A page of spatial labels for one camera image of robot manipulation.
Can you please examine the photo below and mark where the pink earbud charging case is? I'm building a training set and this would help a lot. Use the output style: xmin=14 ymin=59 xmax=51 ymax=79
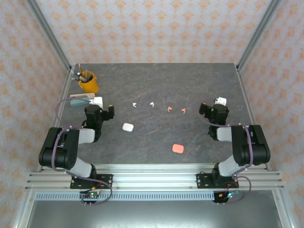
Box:
xmin=172 ymin=143 xmax=185 ymax=154

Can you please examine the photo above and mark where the blue and cream stapler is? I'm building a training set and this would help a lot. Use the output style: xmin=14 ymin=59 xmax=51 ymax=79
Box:
xmin=70 ymin=92 xmax=97 ymax=108

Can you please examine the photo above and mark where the yellow pen cup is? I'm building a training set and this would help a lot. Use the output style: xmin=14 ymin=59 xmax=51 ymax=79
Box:
xmin=77 ymin=70 xmax=99 ymax=94

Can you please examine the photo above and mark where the grey metal shelf panel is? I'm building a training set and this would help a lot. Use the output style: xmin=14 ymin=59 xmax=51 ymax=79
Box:
xmin=26 ymin=200 xmax=283 ymax=228

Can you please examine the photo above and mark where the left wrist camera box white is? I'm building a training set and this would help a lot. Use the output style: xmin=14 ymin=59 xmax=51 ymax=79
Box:
xmin=90 ymin=96 xmax=104 ymax=107

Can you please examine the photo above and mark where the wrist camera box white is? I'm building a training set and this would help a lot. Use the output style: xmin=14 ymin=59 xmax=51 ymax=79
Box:
xmin=90 ymin=96 xmax=104 ymax=107
xmin=214 ymin=96 xmax=227 ymax=107

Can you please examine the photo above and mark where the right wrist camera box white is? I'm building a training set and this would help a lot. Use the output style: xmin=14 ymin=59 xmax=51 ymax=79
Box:
xmin=214 ymin=96 xmax=227 ymax=107

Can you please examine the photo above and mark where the aluminium table side rail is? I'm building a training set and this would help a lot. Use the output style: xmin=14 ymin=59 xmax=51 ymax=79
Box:
xmin=38 ymin=68 xmax=75 ymax=172
xmin=235 ymin=66 xmax=271 ymax=171

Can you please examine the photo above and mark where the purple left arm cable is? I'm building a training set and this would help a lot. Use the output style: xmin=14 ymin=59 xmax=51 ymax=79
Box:
xmin=51 ymin=97 xmax=114 ymax=207

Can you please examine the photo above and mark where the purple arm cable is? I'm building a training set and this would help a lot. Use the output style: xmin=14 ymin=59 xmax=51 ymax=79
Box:
xmin=199 ymin=97 xmax=252 ymax=205
xmin=51 ymin=97 xmax=114 ymax=207

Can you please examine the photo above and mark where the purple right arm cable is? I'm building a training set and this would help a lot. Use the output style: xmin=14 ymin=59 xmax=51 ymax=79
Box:
xmin=199 ymin=97 xmax=252 ymax=205

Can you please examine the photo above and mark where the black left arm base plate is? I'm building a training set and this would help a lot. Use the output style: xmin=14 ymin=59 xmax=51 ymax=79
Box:
xmin=70 ymin=174 xmax=114 ymax=190

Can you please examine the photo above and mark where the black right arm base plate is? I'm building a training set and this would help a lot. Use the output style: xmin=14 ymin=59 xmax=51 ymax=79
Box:
xmin=196 ymin=173 xmax=238 ymax=190

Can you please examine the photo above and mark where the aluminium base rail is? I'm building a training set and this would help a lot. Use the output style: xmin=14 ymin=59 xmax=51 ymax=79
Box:
xmin=25 ymin=163 xmax=285 ymax=191

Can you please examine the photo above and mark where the white slotted cable duct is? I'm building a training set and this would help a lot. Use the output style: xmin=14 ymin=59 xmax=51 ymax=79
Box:
xmin=35 ymin=192 xmax=214 ymax=201

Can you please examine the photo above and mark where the aluminium frame post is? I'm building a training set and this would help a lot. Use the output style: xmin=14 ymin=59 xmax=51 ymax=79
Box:
xmin=25 ymin=0 xmax=72 ymax=70
xmin=236 ymin=0 xmax=285 ymax=70

